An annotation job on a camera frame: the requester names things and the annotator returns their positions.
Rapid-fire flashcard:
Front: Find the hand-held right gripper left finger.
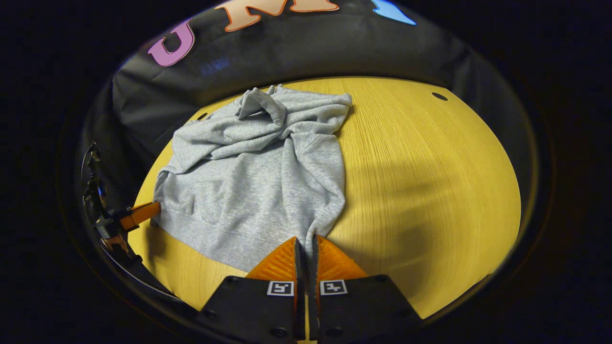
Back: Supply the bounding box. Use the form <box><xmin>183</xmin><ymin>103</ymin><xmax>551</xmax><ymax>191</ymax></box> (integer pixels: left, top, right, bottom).
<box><xmin>195</xmin><ymin>236</ymin><xmax>306</xmax><ymax>341</ymax></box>

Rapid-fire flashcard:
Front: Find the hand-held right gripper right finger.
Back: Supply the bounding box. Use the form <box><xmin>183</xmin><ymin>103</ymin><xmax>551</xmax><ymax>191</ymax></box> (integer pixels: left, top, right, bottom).
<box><xmin>308</xmin><ymin>234</ymin><xmax>424</xmax><ymax>341</ymax></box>

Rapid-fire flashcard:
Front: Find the grey zip-neck sweatshirt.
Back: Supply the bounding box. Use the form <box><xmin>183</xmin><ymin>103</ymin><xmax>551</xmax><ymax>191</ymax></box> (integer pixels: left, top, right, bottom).
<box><xmin>152</xmin><ymin>85</ymin><xmax>353</xmax><ymax>274</ymax></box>

